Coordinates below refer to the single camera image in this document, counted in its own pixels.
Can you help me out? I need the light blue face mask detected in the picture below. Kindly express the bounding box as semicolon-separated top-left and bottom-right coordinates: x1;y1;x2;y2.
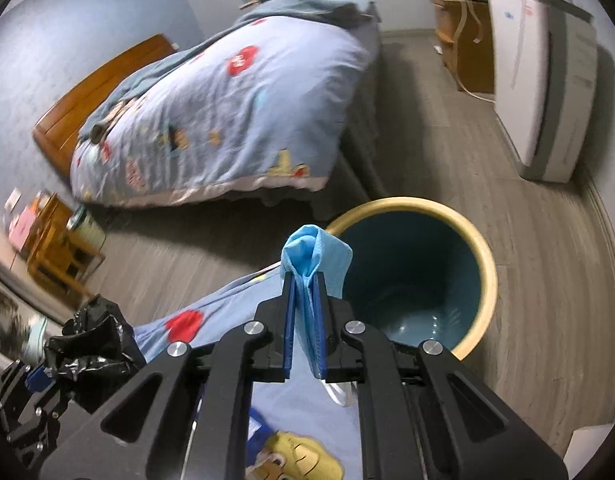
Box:
281;224;353;379

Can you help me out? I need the black plastic bag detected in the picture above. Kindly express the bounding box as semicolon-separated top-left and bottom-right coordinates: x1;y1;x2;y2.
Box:
45;295;147;413

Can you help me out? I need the teal and yellow trash bin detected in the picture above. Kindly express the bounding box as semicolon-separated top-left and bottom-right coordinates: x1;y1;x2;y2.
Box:
327;196;498;360

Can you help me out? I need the blue cartoon cloth cushion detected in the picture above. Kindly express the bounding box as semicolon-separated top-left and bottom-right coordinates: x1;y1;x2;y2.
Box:
135;266;363;479

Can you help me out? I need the small wooden stool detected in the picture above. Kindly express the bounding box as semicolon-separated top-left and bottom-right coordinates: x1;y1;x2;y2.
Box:
26;193;106;309

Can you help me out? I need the bed with cartoon blue quilt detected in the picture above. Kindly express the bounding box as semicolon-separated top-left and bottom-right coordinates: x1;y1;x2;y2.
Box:
70;0;385;219

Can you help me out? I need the white green jar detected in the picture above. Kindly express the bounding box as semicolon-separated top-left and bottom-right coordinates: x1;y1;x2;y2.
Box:
66;206;106;249

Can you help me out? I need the wooden headboard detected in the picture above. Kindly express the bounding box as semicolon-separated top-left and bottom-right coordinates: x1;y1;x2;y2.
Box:
32;34;176;182

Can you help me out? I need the wooden cabinet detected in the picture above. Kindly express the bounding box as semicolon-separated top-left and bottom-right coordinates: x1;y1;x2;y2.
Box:
430;0;495;94

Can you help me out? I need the white paper sheet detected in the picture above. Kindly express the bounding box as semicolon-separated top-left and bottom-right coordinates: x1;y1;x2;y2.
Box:
563;424;613;479

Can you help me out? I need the white air purifier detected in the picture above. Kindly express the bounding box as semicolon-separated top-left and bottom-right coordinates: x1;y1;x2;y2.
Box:
487;0;598;183

